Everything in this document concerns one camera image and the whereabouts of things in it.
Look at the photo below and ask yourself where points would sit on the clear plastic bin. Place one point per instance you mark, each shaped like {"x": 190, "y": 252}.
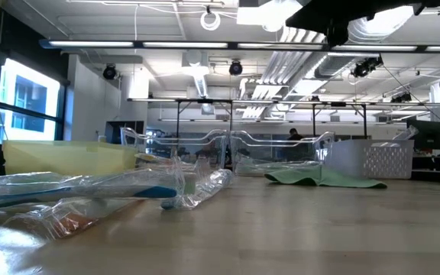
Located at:
{"x": 281, "y": 153}
{"x": 174, "y": 149}

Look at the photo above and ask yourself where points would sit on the overhead LED light bar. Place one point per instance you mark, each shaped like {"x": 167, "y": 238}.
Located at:
{"x": 185, "y": 44}

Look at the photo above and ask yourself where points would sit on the purple toothbrush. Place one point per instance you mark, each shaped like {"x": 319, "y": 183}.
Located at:
{"x": 407, "y": 133}

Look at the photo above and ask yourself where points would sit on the yellow plastic bin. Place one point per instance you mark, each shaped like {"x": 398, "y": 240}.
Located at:
{"x": 71, "y": 156}

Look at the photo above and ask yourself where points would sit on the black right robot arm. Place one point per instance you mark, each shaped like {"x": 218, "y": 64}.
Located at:
{"x": 319, "y": 19}

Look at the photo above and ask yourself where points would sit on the white perforated plastic basket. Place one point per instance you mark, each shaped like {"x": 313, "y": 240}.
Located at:
{"x": 357, "y": 156}

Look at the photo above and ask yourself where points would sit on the black ceiling camera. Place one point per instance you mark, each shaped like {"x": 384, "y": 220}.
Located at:
{"x": 363, "y": 68}
{"x": 109, "y": 72}
{"x": 235, "y": 68}

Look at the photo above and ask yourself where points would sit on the black wall display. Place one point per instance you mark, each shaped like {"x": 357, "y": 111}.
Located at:
{"x": 115, "y": 131}

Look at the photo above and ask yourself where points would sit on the person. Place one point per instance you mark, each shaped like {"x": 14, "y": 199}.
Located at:
{"x": 294, "y": 135}

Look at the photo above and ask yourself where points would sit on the black background workstation frame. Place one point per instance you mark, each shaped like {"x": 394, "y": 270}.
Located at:
{"x": 230, "y": 114}

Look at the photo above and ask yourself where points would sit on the green cloth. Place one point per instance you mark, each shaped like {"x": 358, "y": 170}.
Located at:
{"x": 319, "y": 177}

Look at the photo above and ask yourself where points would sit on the window with dark frame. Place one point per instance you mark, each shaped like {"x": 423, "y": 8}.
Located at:
{"x": 29, "y": 114}

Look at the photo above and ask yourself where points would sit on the black computer monitor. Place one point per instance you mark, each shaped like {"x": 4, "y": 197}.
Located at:
{"x": 426, "y": 133}

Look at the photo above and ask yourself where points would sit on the blue toothbrush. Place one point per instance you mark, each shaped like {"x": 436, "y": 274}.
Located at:
{"x": 155, "y": 192}
{"x": 204, "y": 187}

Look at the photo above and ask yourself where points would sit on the orange toothbrush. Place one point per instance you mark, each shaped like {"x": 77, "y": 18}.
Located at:
{"x": 71, "y": 223}

